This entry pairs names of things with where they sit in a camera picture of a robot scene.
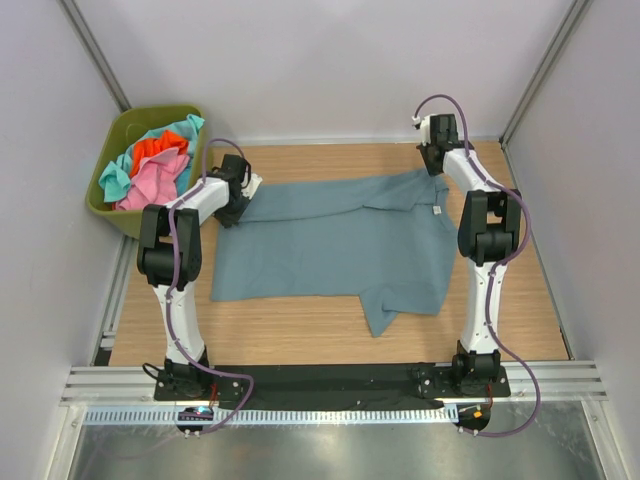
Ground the green plastic bin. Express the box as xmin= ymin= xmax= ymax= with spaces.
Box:
xmin=86 ymin=104 xmax=212 ymax=238

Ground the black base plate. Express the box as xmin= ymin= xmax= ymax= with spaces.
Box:
xmin=143 ymin=363 xmax=511 ymax=412

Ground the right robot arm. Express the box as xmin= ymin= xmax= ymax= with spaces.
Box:
xmin=412 ymin=114 xmax=521 ymax=396

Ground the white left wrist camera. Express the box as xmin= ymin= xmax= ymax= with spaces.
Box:
xmin=241 ymin=173 xmax=263 ymax=200

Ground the pink t shirt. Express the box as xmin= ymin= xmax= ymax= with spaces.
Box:
xmin=114 ymin=147 xmax=190 ymax=211

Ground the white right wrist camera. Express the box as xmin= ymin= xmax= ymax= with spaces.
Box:
xmin=412 ymin=114 xmax=431 ymax=146

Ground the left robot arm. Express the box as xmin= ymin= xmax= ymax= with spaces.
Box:
xmin=137 ymin=153 xmax=261 ymax=400

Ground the aluminium frame rail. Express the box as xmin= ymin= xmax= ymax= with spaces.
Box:
xmin=60 ymin=360 xmax=608 ymax=406

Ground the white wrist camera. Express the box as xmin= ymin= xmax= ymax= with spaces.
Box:
xmin=412 ymin=114 xmax=431 ymax=146
xmin=241 ymin=173 xmax=263 ymax=200

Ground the blue-grey t shirt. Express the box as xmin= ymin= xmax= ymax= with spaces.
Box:
xmin=210 ymin=169 xmax=457 ymax=337

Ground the orange t shirt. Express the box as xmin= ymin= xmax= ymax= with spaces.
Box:
xmin=129 ymin=130 xmax=189 ymax=178

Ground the white slotted cable duct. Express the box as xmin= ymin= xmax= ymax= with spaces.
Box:
xmin=84 ymin=405 xmax=458 ymax=426

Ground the teal t shirt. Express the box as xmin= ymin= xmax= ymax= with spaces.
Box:
xmin=98 ymin=114 xmax=205 ymax=210

